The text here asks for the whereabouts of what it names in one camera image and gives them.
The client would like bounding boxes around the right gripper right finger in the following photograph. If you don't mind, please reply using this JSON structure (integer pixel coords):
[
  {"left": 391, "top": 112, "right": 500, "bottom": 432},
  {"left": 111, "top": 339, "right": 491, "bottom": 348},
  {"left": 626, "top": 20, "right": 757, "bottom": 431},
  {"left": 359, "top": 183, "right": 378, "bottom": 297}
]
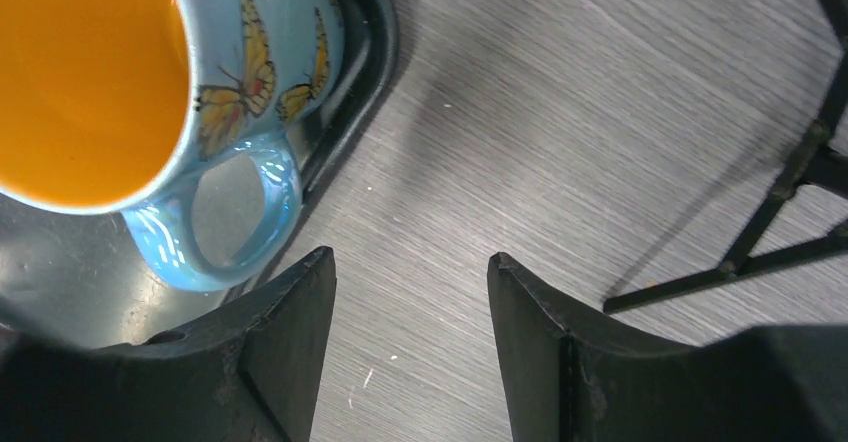
[{"left": 487, "top": 252, "right": 847, "bottom": 441}]

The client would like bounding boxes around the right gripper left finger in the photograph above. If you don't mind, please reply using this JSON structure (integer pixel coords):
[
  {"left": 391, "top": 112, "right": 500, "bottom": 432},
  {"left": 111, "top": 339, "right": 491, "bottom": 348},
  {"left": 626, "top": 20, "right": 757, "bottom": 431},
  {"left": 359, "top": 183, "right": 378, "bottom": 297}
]
[{"left": 1, "top": 246, "right": 337, "bottom": 441}]

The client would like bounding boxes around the black plastic tray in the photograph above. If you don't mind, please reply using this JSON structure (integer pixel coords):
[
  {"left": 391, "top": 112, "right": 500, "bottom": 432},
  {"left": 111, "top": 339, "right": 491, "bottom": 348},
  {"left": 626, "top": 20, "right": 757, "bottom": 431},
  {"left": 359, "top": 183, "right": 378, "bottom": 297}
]
[{"left": 1, "top": 0, "right": 400, "bottom": 348}]

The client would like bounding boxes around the blue orange-inside mug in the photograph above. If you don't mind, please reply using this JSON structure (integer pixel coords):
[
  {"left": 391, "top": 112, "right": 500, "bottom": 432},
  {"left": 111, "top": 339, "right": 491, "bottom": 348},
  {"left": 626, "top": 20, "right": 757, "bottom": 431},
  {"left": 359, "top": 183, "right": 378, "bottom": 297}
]
[{"left": 1, "top": 0, "right": 345, "bottom": 292}]

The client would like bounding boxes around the black tripod stand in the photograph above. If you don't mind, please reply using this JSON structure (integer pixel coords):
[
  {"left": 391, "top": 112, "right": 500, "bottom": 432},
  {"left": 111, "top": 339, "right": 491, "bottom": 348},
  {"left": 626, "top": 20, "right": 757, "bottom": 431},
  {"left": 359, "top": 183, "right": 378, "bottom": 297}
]
[{"left": 602, "top": 0, "right": 847, "bottom": 314}]

